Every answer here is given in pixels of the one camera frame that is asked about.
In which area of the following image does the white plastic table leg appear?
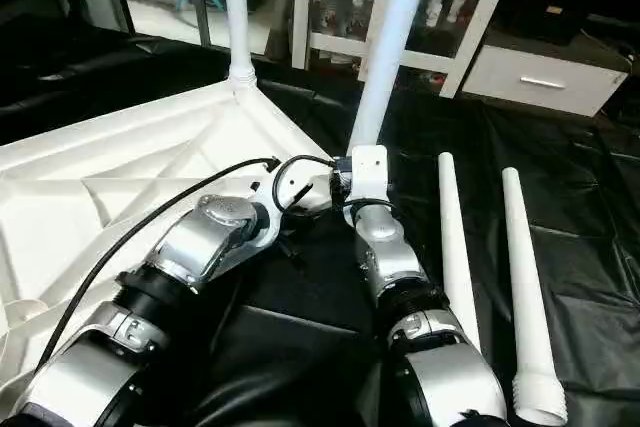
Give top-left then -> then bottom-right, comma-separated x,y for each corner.
499,166 -> 570,427
436,151 -> 483,356
346,0 -> 434,154
221,0 -> 261,95

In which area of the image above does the white plastic table top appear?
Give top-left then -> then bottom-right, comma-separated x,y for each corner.
0,81 -> 337,403

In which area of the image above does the white drawer unit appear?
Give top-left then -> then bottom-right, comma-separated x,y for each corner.
460,43 -> 629,119

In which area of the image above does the black plastic mat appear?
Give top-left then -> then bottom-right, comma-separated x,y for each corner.
0,25 -> 640,427

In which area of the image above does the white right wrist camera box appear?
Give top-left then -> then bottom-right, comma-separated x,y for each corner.
344,144 -> 391,202

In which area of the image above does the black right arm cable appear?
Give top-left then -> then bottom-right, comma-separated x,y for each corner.
274,154 -> 401,216

